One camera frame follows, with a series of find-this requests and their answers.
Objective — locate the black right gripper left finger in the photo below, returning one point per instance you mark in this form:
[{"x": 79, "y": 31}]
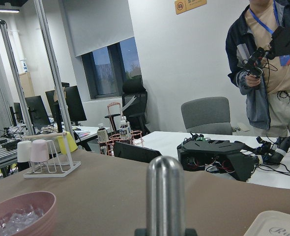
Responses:
[{"x": 140, "y": 232}]

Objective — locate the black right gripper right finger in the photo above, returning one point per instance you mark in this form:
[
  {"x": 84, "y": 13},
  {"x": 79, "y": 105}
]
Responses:
[{"x": 190, "y": 232}]

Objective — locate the steel muddler black tip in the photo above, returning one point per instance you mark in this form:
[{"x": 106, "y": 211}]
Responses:
[{"x": 165, "y": 201}]

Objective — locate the yellow cup in rack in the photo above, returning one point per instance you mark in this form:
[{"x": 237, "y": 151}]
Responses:
[{"x": 70, "y": 141}]

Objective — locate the pink cup in rack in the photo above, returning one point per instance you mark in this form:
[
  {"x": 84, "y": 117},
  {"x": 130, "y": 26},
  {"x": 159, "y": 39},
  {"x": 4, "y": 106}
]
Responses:
[{"x": 39, "y": 151}]

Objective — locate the pile of clear ice cubes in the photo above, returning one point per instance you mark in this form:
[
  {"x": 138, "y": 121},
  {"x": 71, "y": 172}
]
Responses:
[{"x": 20, "y": 219}]

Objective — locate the white cup in rack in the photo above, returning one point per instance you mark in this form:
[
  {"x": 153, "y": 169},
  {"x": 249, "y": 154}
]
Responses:
[{"x": 24, "y": 151}]

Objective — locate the person's hand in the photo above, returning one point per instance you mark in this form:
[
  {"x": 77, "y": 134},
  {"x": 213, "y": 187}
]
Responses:
[{"x": 252, "y": 80}]

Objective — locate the cream rabbit tray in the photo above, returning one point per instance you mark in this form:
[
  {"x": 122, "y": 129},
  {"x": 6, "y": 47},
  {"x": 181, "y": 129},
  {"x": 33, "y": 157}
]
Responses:
[{"x": 270, "y": 223}]

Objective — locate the black long box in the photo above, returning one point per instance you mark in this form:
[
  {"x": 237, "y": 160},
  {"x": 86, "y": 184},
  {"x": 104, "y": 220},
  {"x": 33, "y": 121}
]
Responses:
[{"x": 135, "y": 153}]

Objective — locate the pink bowl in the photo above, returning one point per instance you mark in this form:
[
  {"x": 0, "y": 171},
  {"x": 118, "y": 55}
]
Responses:
[{"x": 47, "y": 201}]

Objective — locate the drink bottle dark cap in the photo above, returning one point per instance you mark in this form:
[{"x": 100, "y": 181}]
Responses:
[{"x": 102, "y": 136}]

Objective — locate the drink bottle white cap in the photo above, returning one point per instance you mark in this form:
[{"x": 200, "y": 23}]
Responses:
[{"x": 125, "y": 132}]

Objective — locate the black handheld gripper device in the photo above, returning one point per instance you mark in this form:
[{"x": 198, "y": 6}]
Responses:
[{"x": 272, "y": 153}]

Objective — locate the grey office chair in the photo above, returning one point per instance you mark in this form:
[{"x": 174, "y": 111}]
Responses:
[{"x": 210, "y": 115}]

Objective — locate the black office chair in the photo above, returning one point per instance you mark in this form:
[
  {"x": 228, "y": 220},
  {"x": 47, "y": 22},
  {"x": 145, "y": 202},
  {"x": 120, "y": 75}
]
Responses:
[{"x": 134, "y": 101}]

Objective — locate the black computer monitor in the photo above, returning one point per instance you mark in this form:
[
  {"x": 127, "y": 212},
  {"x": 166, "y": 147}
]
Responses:
[
  {"x": 36, "y": 109},
  {"x": 73, "y": 101}
]

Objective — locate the standing person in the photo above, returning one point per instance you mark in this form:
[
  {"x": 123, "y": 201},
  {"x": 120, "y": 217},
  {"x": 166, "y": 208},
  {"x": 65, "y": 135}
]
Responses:
[{"x": 267, "y": 95}]

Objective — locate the handheld black gripper controller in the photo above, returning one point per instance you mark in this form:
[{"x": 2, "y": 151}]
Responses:
[{"x": 272, "y": 49}]

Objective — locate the white wire cup rack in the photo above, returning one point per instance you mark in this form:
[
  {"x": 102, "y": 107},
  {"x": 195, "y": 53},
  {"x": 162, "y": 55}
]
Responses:
[{"x": 58, "y": 165}]

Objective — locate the copper wire bottle rack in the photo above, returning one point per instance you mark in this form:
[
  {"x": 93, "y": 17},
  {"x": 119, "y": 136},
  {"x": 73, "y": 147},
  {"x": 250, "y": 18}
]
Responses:
[{"x": 137, "y": 136}]

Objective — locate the orange wall sign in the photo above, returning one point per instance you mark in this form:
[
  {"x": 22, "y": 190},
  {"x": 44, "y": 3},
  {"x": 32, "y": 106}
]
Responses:
[{"x": 182, "y": 6}]

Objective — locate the aluminium frame post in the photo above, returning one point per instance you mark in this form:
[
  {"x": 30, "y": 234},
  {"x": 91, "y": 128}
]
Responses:
[{"x": 53, "y": 65}]

